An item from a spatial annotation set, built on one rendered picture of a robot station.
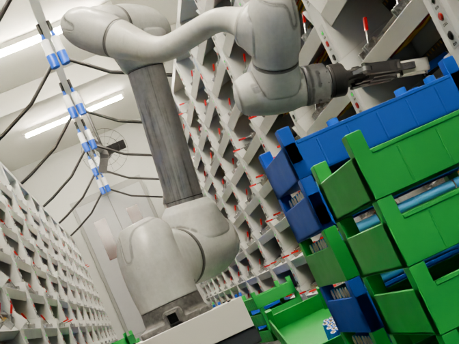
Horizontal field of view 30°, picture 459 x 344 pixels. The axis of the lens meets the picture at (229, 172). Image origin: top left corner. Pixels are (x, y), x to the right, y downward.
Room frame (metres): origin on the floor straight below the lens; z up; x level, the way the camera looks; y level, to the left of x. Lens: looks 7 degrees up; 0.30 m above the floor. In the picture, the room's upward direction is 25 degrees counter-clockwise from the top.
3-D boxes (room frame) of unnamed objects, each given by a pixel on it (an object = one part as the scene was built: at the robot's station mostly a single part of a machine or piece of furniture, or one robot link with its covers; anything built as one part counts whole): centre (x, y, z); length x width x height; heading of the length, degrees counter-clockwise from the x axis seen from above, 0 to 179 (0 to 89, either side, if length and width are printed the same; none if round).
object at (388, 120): (1.36, -0.22, 0.44); 0.30 x 0.20 x 0.08; 100
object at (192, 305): (2.11, 0.27, 0.30); 0.22 x 0.18 x 0.06; 4
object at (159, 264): (2.14, 0.26, 0.44); 0.18 x 0.16 x 0.22; 146
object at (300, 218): (1.36, -0.22, 0.36); 0.30 x 0.20 x 0.08; 100
